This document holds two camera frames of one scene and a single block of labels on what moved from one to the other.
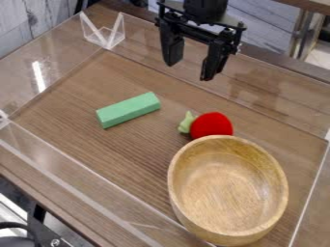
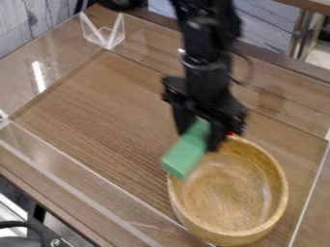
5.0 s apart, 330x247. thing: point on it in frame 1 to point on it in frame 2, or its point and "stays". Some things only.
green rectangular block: [129, 109] to [189, 148]
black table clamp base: [43, 236] stays
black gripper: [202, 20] to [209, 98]
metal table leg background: [306, 34] stays
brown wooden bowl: [227, 189] stays
